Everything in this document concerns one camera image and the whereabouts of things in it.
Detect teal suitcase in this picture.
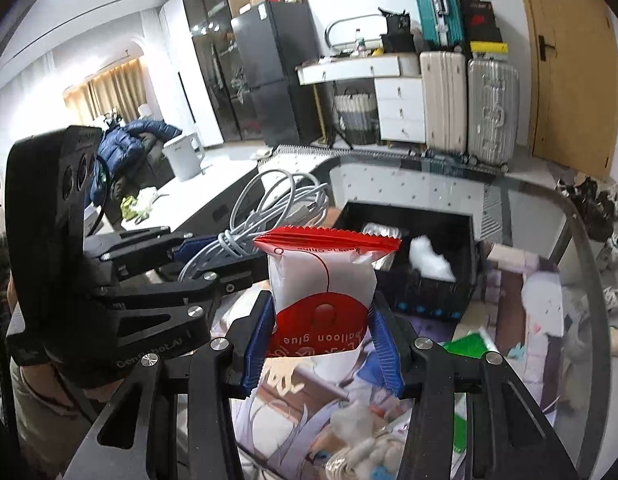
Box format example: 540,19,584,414
410,0,465,54

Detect bag of cotton balls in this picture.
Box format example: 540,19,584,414
323,400,416,480

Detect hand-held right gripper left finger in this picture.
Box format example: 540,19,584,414
64,289,276,480

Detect blue down jacket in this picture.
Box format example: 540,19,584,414
89,119,183,202

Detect beige suitcase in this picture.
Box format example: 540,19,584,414
419,51,469,156

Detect black storage box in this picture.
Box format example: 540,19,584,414
331,201,483,322

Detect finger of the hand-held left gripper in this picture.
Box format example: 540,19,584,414
94,264,271,314
84,226,226,282

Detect white long table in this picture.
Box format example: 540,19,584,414
84,157,276,282

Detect white desk with drawers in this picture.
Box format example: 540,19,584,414
296,52,426,144

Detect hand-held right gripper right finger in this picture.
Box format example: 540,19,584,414
366,304,580,480

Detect striped woven basket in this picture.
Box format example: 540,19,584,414
333,87,380,146

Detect dark glass cabinet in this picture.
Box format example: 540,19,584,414
181,0,270,144

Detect chrome curved rail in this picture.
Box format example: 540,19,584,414
324,15,391,57

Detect black box with red print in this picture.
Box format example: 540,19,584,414
457,0,505,45

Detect silver foil packet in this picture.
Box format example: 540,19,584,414
361,221,411,272

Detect yellow and black box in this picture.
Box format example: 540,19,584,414
470,41,510,61

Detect black refrigerator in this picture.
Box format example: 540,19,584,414
231,0,323,147

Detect beige curtains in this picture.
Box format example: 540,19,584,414
64,57,149,117

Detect white cable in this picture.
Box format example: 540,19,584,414
178,169,336,284

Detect green packet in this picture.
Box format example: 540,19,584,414
441,327,496,461

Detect red and white packet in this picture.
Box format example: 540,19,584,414
253,226,403,360

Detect white electric kettle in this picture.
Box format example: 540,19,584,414
162,132,208,183

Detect white cotton wad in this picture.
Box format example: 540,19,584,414
409,235,458,284

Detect green and white plastic bag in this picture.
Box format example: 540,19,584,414
120,187,160,224

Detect silver suitcase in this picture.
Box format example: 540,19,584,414
466,57,521,167

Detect black bag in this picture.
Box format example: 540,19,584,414
377,7,420,54

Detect pile of shoes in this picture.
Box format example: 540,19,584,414
558,174,618,317

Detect wooden door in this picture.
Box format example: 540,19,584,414
511,0,618,181

